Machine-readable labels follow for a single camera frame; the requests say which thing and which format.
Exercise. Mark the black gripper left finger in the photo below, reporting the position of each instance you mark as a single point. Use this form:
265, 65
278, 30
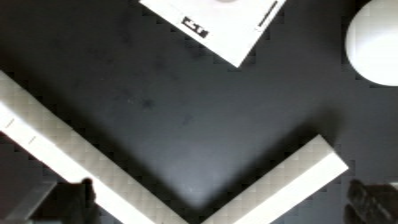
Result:
57, 204

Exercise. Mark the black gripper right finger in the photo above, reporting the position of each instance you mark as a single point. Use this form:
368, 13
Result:
372, 207

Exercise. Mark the white lamp bulb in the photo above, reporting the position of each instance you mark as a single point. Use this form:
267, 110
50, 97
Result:
372, 42

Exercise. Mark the white lamp base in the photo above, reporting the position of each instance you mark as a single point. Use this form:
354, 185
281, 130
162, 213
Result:
222, 22

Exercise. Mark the white L-shaped fence wall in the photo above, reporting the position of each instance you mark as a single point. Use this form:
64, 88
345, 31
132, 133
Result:
63, 150

